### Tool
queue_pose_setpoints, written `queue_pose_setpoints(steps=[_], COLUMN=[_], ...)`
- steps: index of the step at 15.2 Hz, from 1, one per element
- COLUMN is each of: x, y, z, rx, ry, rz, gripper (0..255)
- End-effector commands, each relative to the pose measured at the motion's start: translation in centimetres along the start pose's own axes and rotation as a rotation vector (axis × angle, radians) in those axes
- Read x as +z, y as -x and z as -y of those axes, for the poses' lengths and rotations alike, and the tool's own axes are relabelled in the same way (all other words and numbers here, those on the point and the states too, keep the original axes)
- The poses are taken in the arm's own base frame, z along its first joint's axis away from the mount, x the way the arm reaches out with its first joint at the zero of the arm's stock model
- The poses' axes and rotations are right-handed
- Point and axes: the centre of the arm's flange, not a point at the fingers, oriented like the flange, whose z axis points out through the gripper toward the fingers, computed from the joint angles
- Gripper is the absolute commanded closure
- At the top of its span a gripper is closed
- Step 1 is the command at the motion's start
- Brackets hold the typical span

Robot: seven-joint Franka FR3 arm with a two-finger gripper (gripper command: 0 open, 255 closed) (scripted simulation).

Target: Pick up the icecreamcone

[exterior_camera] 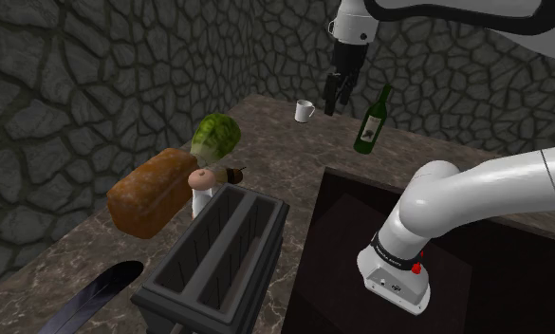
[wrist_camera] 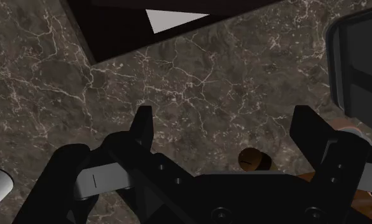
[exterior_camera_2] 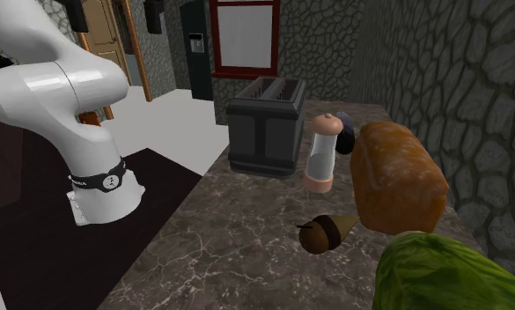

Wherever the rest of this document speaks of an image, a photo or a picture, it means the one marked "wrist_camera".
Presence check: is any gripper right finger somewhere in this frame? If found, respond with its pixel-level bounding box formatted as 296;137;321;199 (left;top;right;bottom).
289;104;372;224

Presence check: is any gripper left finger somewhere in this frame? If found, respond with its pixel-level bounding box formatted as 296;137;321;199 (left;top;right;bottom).
11;105;196;224

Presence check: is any orange brown round dish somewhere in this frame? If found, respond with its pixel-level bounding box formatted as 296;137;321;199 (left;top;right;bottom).
297;117;372;224

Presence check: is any brown cylinder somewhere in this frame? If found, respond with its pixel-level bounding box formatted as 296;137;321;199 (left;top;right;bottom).
237;147;280;172

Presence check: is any dark grey rounded box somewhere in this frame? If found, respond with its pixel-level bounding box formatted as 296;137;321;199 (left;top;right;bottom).
325;5;372;138

